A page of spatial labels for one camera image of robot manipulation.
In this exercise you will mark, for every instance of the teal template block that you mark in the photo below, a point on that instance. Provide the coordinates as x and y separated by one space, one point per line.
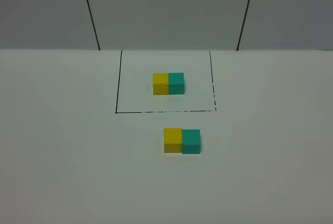
176 84

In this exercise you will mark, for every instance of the yellow template block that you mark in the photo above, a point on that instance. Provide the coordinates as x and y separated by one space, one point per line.
160 83

